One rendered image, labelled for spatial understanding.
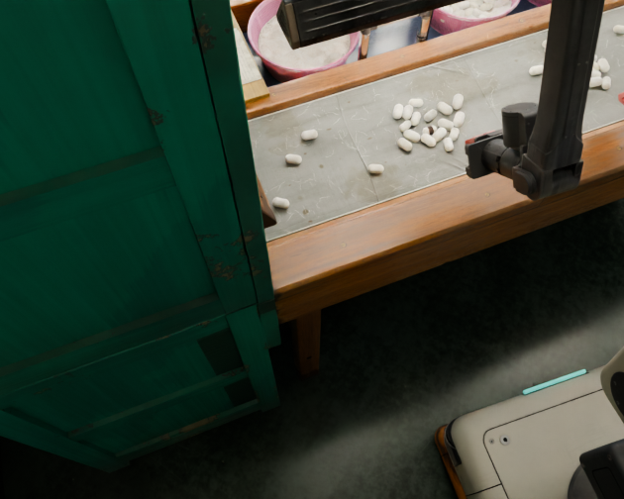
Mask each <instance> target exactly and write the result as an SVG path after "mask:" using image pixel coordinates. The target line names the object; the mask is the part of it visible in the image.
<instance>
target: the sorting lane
mask: <svg viewBox="0 0 624 499"><path fill-rule="evenodd" d="M617 25H620V26H624V6H622V7H618V8H615V9H612V10H608V11H605V12H603V15H602V20H601V25H600V31H599V36H598V42H597V47H596V52H595V55H597V61H596V63H598V61H599V60H600V59H601V58H605V59H606V60H607V62H608V64H609V66H610V68H609V70H608V71H607V72H601V71H600V69H599V70H598V71H599V72H600V73H601V76H600V77H601V78H602V79H603V77H605V76H608V77H610V79H611V82H610V84H611V85H610V88H608V89H603V88H602V84H601V85H599V86H595V87H589V89H588V94H587V100H586V105H585V110H584V116H583V123H582V134H586V133H589V132H592V131H595V130H598V129H601V128H604V127H607V126H609V125H612V124H615V123H618V122H621V121H624V105H623V104H622V103H621V102H619V100H618V94H620V93H622V92H624V34H617V33H615V32H614V31H613V28H614V27H615V26H617ZM547 35H548V29H547V30H544V31H541V32H537V33H534V34H531V35H527V36H524V37H521V38H518V39H514V40H511V41H508V42H505V43H501V44H498V45H495V46H491V47H488V48H485V49H482V50H476V51H473V52H469V53H466V54H463V55H460V56H456V57H453V58H450V59H447V60H443V61H440V62H437V63H433V64H430V65H427V66H424V67H420V68H417V69H414V70H411V71H407V72H404V73H401V74H397V75H394V76H391V77H388V78H384V79H381V80H378V81H375V82H372V83H369V84H366V85H362V86H359V87H356V88H353V89H349V90H346V91H343V92H339V93H336V94H333V95H330V96H326V97H323V98H320V99H316V100H313V101H310V102H307V103H303V104H300V105H297V106H294V107H290V108H287V109H284V110H280V111H277V112H274V113H271V114H267V115H264V116H261V117H257V118H254V119H251V120H248V122H249V129H250V135H251V142H252V148H253V155H254V162H255V168H256V173H257V175H258V178H259V180H260V184H261V186H262V189H263V191H264V193H265V196H266V198H267V200H268V203H269V206H270V209H271V210H272V211H273V214H274V216H275V218H276V222H277V224H276V225H274V226H271V227H268V228H265V229H264V233H265V239H266V242H267V243H268V242H271V241H274V240H277V239H280V238H283V237H286V236H288V235H291V234H294V233H297V232H300V231H303V230H306V229H309V228H312V227H315V226H318V225H321V224H323V223H326V222H329V221H332V220H335V219H338V218H341V217H344V216H347V215H350V214H353V213H356V212H358V211H360V210H363V209H366V208H369V207H372V206H375V205H378V204H381V203H384V202H387V201H390V200H393V199H395V198H398V197H401V196H404V195H407V194H410V193H413V192H416V191H419V190H422V189H425V188H428V187H431V186H433V185H436V184H439V183H442V182H445V181H448V180H451V179H454V178H457V177H460V176H463V175H466V174H467V173H466V166H468V156H467V155H466V151H465V145H466V143H465V141H466V140H468V139H470V138H473V137H475V136H478V135H481V134H484V133H487V132H490V131H493V130H494V131H497V130H500V129H502V116H501V109H502V108H503V107H505V106H507V105H511V104H515V103H522V102H534V103H538V104H539V97H540V89H541V81H542V74H543V73H542V74H539V75H531V74H530V73H529V70H530V68H531V67H533V66H537V65H543V66H544V58H545V51H544V49H545V48H543V46H542V43H543V41H545V40H546V39H547ZM457 94H462V95H463V97H464V101H463V105H462V107H461V108H460V109H458V110H456V109H454V108H453V105H452V104H453V100H454V96H455V95H457ZM410 99H422V100H423V105H422V106H421V107H413V112H412V115H413V113H414V112H419V113H420V114H421V118H420V121H419V124H418V125H416V126H413V125H411V127H410V128H409V129H408V130H411V131H414V132H416V133H418V134H419V135H420V140H419V141H418V142H416V143H414V142H411V141H409V140H407V141H408V142H410V143H411V144H412V150H410V151H406V150H404V149H402V148H401V147H400V146H399V145H398V144H397V142H398V140H399V139H401V138H403V139H405V138H404V137H403V133H404V132H401V131H400V130H399V127H400V125H401V124H403V123H404V122H405V121H410V120H411V118H412V116H411V118H410V119H408V120H405V119H404V118H403V117H402V116H401V118H400V119H395V118H393V115H392V114H393V110H394V107H395V105H397V104H401V105H402V106H403V110H404V108H405V106H407V105H409V104H408V102H409V100H410ZM439 102H445V103H446V104H447V105H449V106H451V107H452V109H453V111H452V113H451V114H450V115H445V114H443V113H442V112H440V111H438V109H437V104H438V103H439ZM432 109H434V110H436V111H437V116H436V117H435V118H434V119H433V120H431V121H430V122H427V121H425V119H424V116H425V114H426V113H428V112H429V111H430V110H432ZM458 112H463V113H465V119H464V122H463V124H462V125H461V126H460V127H455V126H454V128H458V129H459V134H458V138H457V139H456V140H455V141H453V146H454V148H453V150H451V151H446V150H445V146H444V139H445V138H449V137H450V133H451V131H447V130H446V131H447V132H446V134H445V135H444V136H443V137H442V138H441V140H440V141H438V142H436V144H435V145H434V146H433V147H428V146H427V145H426V144H424V143H423V142H422V141H421V136H422V135H423V129H424V128H426V127H429V126H435V127H436V128H437V130H438V129H439V128H440V127H439V126H438V121H439V120H440V119H446V120H449V121H451V122H453V121H454V119H455V116H456V114H457V113H458ZM310 130H315V131H317V133H318V136H317V138H316V139H312V140H307V141H305V140H303V139H302V137H301V135H302V133H303V132H304V131H310ZM405 140H406V139H405ZM288 154H295V155H300V156H301V158H302V161H301V162H300V163H299V164H294V163H288V162H286V160H285V157H286V156H287V155H288ZM370 164H381V165H382V166H383V168H384V171H383V172H382V173H370V172H369V171H368V169H367V168H368V166H369V165H370ZM276 197H278V198H282V199H286V200H288V201H289V206H288V208H286V209H283V208H279V207H275V206H273V204H272V200H273V199H274V198H276Z"/></svg>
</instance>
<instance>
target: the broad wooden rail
mask: <svg viewBox="0 0 624 499"><path fill-rule="evenodd" d="M582 143H583V149H582V154H581V159H582V160H583V167H582V172H581V177H580V182H579V185H578V187H577V188H576V189H573V190H569V191H566V192H563V193H559V194H556V195H553V196H549V197H546V198H542V199H539V200H536V201H533V200H531V199H529V198H528V197H527V196H526V195H523V194H521V193H519V192H517V191H516V189H515V188H513V180H512V179H509V178H507V177H505V176H502V175H500V174H498V173H496V172H494V173H491V174H488V175H485V176H483V177H480V178H477V179H472V178H469V177H468V176H467V175H463V176H460V177H457V178H454V179H451V180H448V181H445V182H442V183H439V184H436V185H433V186H431V187H428V188H425V189H422V190H419V191H416V192H413V193H410V194H407V195H404V196H401V197H398V198H395V199H393V200H390V201H387V202H384V203H381V204H378V205H375V206H372V207H369V208H366V209H363V210H360V211H358V212H356V213H353V214H350V215H347V216H344V217H341V218H338V219H335V220H332V221H329V222H326V223H323V224H321V225H318V226H315V227H312V228H309V229H306V230H303V231H300V232H297V233H294V234H291V235H288V236H286V237H283V238H280V239H277V240H274V241H271V242H268V243H266V245H267V252H268V258H269V265H270V272H271V280H272V286H273V294H274V300H275V307H276V309H275V310H276V314H277V319H278V325H280V324H283V323H285V322H288V321H291V320H294V319H296V318H299V317H302V316H305V315H307V314H310V313H313V312H315V311H318V310H321V309H324V308H326V307H329V306H332V305H334V304H337V303H340V302H343V301H345V300H348V299H351V298H353V297H356V296H359V295H362V294H364V293H367V292H369V291H371V290H374V289H377V288H380V287H382V286H385V285H388V284H390V283H393V282H396V281H399V280H401V279H404V278H407V277H409V276H412V275H415V274H418V273H420V272H423V271H426V270H428V269H431V268H434V267H437V266H439V265H442V264H444V263H446V262H448V261H453V260H456V259H458V258H461V257H464V256H466V255H469V254H472V253H475V252H477V251H480V250H484V249H487V248H490V247H493V246H495V245H498V244H501V243H503V242H506V241H509V240H512V239H514V238H517V237H520V236H522V235H525V234H528V233H531V232H533V231H536V230H539V229H541V228H544V227H547V226H550V225H552V224H555V223H557V222H559V221H562V220H565V219H568V218H570V217H573V216H576V215H578V214H581V213H584V212H587V211H589V210H592V209H595V208H597V207H600V206H603V205H606V204H608V203H611V202H614V201H616V200H619V199H622V198H624V121H621V122H618V123H615V124H612V125H609V126H607V127H604V128H601V129H598V130H595V131H592V132H589V133H586V134H583V135H582Z"/></svg>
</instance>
